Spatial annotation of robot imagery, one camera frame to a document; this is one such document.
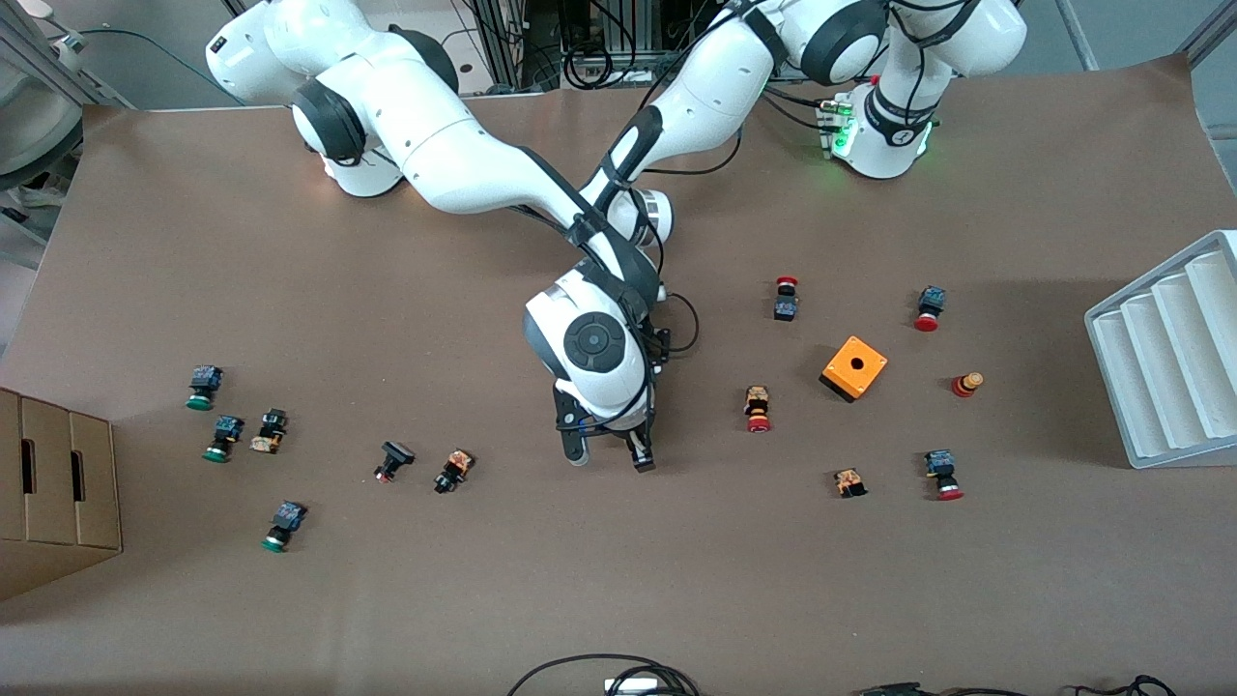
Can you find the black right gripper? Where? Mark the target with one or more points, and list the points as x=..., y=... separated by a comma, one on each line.
x=639, y=449

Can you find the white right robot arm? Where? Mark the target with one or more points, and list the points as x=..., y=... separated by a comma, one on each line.
x=454, y=155

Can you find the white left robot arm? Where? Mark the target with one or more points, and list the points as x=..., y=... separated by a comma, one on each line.
x=696, y=87

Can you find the red mushroom button orange block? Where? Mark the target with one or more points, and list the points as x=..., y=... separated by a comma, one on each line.
x=758, y=406

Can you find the red button black block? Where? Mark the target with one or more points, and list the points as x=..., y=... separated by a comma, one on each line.
x=786, y=309

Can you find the orange black contact block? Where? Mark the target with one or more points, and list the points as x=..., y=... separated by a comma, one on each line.
x=849, y=481

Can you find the white plug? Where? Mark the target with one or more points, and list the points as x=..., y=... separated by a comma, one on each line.
x=628, y=686

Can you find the black square button red base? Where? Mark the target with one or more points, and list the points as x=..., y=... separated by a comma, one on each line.
x=396, y=452

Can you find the red mushroom button blue block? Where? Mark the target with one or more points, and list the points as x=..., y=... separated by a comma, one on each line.
x=940, y=466
x=931, y=300

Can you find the red yellow button head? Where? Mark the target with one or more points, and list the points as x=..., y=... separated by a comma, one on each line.
x=964, y=386

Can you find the green mushroom button blue block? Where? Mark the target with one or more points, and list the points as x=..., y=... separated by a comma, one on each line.
x=205, y=379
x=288, y=517
x=227, y=428

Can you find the white ribbed tray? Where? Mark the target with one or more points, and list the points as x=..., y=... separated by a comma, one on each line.
x=1160, y=387

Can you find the grey metal strip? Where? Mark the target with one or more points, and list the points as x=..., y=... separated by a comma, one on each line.
x=1078, y=34

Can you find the brown cardboard box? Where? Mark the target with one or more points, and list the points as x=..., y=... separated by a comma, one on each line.
x=58, y=483

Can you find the aluminium profile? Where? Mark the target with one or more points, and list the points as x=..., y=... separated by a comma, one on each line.
x=92, y=82
x=1213, y=34

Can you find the grey chair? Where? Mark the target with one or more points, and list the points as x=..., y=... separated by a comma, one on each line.
x=39, y=116

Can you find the black selector switch orange block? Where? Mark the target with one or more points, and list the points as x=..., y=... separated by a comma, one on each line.
x=456, y=466

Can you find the orange button enclosure box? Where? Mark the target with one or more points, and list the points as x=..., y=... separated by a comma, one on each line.
x=846, y=379

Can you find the aluminium frame rack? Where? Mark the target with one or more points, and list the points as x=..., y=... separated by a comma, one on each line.
x=507, y=43

